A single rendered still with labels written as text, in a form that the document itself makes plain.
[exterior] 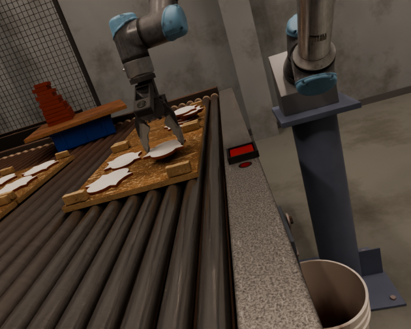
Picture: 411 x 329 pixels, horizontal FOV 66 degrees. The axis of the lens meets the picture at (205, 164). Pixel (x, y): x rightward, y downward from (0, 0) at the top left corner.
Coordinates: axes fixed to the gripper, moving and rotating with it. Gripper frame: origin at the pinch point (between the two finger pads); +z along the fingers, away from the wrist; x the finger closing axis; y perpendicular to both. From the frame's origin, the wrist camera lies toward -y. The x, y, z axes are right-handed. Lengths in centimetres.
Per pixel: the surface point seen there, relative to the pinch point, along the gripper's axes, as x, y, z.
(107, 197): 13.3, -16.7, 4.4
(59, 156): 54, 40, 0
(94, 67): 127, 309, -53
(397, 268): -75, 43, 94
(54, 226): 25.9, -21.2, 6.3
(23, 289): 20.5, -42.6, 7.8
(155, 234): -2.5, -36.9, 6.5
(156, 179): 0.8, -15.0, 3.8
